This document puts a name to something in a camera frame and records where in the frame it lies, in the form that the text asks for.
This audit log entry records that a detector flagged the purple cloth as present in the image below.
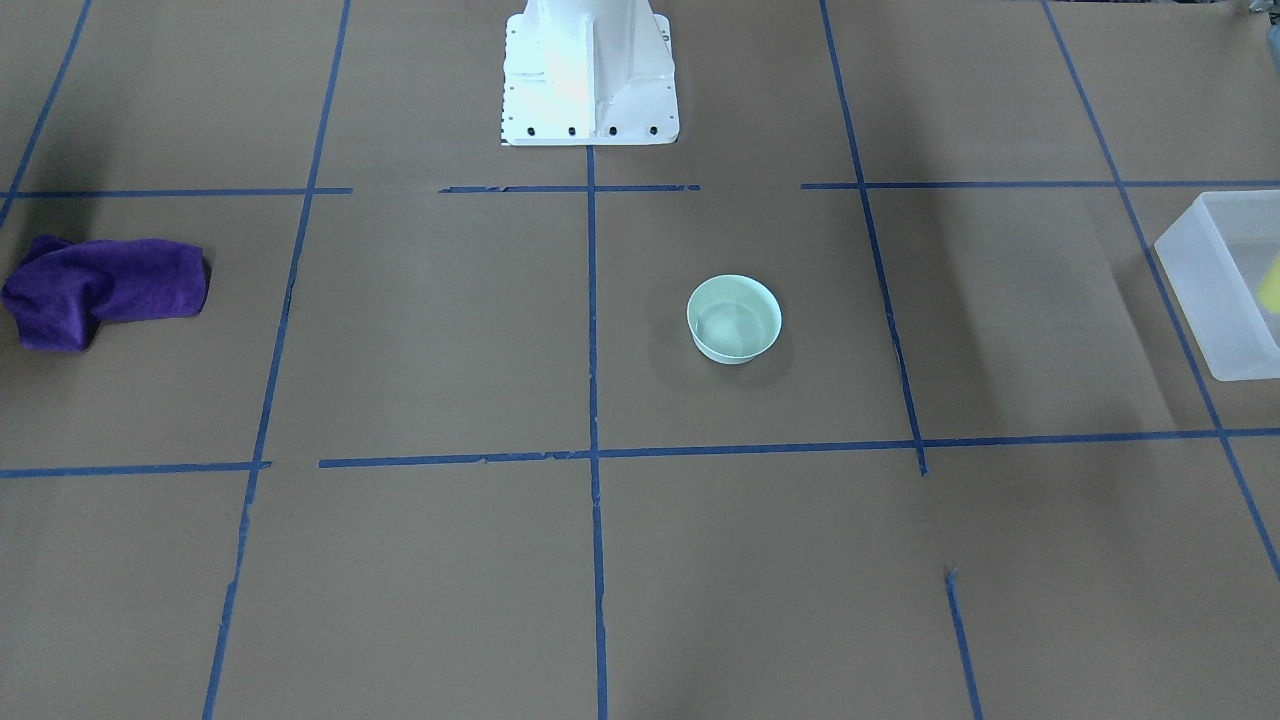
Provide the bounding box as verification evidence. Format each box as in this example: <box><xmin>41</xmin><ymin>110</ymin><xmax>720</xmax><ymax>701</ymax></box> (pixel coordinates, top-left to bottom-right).
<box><xmin>3</xmin><ymin>234</ymin><xmax>210</xmax><ymax>352</ymax></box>

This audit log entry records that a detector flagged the yellow-green object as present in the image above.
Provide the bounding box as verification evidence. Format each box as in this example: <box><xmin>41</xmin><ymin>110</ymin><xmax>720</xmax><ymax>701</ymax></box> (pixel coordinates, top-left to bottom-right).
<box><xmin>1254</xmin><ymin>256</ymin><xmax>1280</xmax><ymax>315</ymax></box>

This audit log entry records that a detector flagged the translucent white plastic box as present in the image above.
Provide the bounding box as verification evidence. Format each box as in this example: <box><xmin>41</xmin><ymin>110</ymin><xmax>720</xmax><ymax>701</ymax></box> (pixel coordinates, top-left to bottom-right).
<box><xmin>1155</xmin><ymin>190</ymin><xmax>1279</xmax><ymax>382</ymax></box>

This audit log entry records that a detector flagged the mint green bowl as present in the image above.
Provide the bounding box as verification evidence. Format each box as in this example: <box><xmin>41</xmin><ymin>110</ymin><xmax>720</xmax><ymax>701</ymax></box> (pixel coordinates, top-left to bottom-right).
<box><xmin>686</xmin><ymin>274</ymin><xmax>783</xmax><ymax>365</ymax></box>

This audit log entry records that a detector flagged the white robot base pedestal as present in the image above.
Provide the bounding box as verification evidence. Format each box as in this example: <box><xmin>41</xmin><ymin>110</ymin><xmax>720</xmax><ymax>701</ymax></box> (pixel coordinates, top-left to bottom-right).
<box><xmin>500</xmin><ymin>1</ymin><xmax>681</xmax><ymax>147</ymax></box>

